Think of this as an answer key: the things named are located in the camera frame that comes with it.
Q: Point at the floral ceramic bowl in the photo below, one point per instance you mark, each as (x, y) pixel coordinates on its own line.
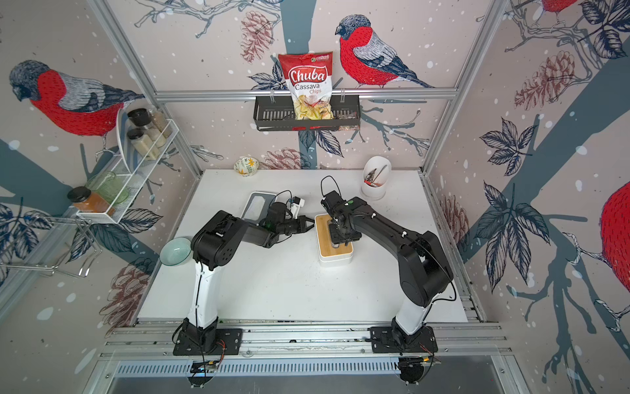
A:
(246, 166)

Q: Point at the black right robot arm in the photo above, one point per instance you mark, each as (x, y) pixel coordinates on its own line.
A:
(424, 270)

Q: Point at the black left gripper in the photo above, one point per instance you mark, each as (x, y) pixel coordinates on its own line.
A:
(302, 223)

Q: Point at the pale green bowl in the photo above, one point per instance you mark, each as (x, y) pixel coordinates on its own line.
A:
(176, 252)

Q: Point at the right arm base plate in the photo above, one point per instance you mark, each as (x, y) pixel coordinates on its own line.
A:
(390, 340)

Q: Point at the aluminium frame post left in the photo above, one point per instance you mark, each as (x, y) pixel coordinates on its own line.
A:
(131, 59)

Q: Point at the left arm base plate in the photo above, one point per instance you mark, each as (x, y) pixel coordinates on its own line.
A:
(228, 343)

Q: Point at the white wire wall shelf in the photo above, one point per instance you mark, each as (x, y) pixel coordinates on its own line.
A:
(136, 180)

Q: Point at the black wall basket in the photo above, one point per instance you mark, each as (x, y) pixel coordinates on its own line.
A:
(278, 114)

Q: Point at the red Chuba chips bag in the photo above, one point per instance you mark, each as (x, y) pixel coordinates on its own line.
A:
(308, 77)

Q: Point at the green glass cup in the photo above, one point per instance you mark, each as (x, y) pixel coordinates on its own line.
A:
(110, 187)

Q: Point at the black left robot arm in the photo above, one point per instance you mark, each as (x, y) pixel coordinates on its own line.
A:
(215, 245)

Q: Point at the bamboo tissue box lid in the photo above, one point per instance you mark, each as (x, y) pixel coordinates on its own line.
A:
(324, 239)

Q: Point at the aluminium horizontal frame bar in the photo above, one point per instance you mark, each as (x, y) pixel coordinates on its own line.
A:
(199, 96)

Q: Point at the spice jar black lid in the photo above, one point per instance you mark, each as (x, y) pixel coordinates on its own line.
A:
(141, 118)
(143, 144)

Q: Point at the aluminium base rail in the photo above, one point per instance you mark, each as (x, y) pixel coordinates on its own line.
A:
(154, 340)

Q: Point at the orange jar black lid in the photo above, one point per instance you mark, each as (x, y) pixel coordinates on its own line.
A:
(88, 201)

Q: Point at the aluminium frame post right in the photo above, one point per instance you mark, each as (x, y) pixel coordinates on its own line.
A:
(480, 46)

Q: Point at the white plate on shelf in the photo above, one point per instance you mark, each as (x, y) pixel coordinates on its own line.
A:
(123, 125)

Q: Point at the grey tissue box lid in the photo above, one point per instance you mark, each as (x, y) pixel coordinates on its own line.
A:
(257, 205)

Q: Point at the white utensil holder cup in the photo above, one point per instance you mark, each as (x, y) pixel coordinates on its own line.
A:
(375, 177)

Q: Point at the chrome wire rack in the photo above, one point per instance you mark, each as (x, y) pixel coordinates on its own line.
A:
(48, 246)

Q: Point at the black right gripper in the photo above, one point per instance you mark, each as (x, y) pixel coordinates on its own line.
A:
(335, 239)

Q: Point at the aluminium frame post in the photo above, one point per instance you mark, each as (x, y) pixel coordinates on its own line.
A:
(131, 59)
(480, 46)

